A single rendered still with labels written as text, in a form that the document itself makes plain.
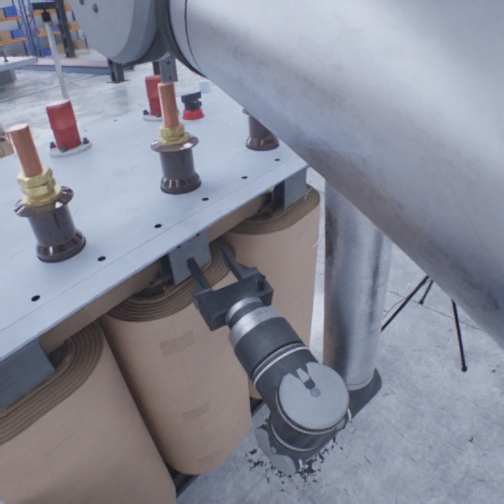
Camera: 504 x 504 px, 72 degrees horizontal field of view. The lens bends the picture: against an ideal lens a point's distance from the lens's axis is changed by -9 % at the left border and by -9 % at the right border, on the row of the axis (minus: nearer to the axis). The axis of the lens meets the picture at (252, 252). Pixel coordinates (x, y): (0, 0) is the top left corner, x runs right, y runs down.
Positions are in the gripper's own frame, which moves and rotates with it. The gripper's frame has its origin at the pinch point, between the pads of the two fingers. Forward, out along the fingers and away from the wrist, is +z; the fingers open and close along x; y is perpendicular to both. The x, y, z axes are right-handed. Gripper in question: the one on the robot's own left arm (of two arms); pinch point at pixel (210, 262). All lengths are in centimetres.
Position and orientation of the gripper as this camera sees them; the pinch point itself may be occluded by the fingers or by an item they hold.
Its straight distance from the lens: 76.5
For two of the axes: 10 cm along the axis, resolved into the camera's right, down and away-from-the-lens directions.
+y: 0.6, -6.9, -7.2
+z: -5.1, -6.5, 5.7
